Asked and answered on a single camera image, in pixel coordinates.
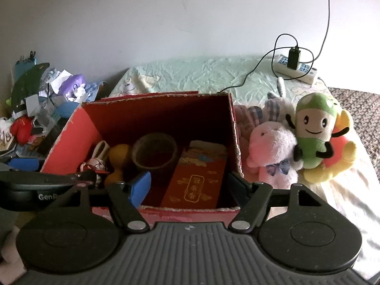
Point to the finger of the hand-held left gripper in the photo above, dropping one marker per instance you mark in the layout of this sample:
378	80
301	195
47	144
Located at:
86	176
25	164

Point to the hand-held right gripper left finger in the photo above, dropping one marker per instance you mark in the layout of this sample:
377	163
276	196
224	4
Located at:
142	188

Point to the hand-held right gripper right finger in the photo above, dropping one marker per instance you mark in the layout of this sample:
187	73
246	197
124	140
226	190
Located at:
237	188

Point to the packing tape roll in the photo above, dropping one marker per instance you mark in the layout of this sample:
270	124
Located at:
148	166

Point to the beige shoe ornament red ribbon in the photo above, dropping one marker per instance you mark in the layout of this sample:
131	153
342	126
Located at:
99	154

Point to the brown wooden gourd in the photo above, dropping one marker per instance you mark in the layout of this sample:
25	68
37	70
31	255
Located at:
118	154

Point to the small red printed box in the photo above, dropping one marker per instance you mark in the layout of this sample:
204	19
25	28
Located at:
196	178

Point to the red cardboard box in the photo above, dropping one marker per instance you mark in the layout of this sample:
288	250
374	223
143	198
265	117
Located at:
89	124

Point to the red plush toy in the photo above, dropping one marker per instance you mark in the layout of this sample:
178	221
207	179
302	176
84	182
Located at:
22	129

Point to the pink bunny plush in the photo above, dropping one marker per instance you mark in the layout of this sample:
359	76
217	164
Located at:
273	145

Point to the white card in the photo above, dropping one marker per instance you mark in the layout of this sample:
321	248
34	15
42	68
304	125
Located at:
32	104

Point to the blue plastic object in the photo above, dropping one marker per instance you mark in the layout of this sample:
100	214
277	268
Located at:
68	108

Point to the dark green plastic leaf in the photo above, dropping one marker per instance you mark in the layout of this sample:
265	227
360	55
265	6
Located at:
29	83

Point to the green plush doll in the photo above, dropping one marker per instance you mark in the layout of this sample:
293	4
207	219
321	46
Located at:
311	151

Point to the plaid bunny plush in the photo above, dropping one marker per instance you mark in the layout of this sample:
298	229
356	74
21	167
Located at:
274	109

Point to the crumpled white paper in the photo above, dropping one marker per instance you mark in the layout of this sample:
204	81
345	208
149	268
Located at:
56	80

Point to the blue pen holder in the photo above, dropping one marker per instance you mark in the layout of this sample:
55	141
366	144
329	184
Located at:
25	65

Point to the yellow plush toy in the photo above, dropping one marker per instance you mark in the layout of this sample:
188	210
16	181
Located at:
341	166

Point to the pale green bed sheet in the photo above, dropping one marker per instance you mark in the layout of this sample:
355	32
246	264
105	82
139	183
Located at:
193	74

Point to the black charger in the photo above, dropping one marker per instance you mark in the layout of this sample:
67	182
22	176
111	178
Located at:
293	58

